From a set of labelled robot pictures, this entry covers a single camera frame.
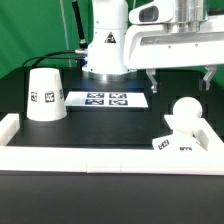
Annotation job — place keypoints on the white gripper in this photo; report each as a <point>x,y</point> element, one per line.
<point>152,47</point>

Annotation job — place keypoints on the white lamp shade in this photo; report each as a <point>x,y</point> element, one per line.
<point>45,95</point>

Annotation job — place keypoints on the white lamp bulb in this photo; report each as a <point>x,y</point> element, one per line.
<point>187,111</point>

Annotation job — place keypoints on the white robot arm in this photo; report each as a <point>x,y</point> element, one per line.
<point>112,19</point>

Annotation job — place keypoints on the white U-shaped frame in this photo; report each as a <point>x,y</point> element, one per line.
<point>49,159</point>

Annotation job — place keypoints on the white lamp base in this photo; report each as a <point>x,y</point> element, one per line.
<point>182,138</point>

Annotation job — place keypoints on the white marker sheet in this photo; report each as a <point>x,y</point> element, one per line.
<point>106,99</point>

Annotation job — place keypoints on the black rod with connector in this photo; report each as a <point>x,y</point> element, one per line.
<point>82,50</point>

